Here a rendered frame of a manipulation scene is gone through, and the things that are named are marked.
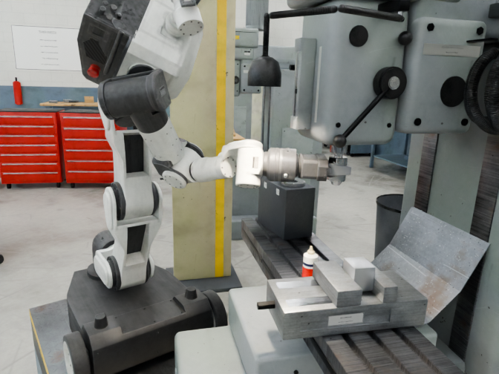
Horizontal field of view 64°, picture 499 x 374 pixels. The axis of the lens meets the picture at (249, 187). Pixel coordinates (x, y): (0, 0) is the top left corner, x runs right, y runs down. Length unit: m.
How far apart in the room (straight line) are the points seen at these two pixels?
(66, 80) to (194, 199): 7.59
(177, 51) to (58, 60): 9.01
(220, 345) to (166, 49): 0.84
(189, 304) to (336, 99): 1.02
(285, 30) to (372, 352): 9.91
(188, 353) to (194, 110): 1.78
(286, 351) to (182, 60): 0.79
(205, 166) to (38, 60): 9.16
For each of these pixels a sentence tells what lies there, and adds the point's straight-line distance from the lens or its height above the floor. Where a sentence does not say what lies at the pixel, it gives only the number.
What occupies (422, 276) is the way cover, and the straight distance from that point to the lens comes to 1.28.
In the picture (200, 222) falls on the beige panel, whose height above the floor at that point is 0.47.
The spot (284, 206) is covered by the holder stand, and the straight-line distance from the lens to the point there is 1.39.
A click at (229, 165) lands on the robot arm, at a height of 1.22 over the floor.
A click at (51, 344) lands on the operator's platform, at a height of 0.40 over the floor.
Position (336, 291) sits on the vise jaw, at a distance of 0.91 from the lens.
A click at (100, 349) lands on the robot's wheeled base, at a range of 1.51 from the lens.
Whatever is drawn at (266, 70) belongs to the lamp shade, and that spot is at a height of 1.47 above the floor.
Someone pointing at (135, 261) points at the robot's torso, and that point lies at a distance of 1.65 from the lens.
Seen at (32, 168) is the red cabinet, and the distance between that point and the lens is 5.82.
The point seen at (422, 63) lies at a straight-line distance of 1.00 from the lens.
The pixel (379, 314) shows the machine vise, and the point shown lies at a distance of 0.99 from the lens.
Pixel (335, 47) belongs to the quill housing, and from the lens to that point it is 0.92.
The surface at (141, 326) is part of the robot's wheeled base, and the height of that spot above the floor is 0.59.
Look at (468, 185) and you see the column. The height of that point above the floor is 1.19.
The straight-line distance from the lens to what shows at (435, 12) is 1.03.
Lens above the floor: 1.45
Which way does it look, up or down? 15 degrees down
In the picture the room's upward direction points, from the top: 2 degrees clockwise
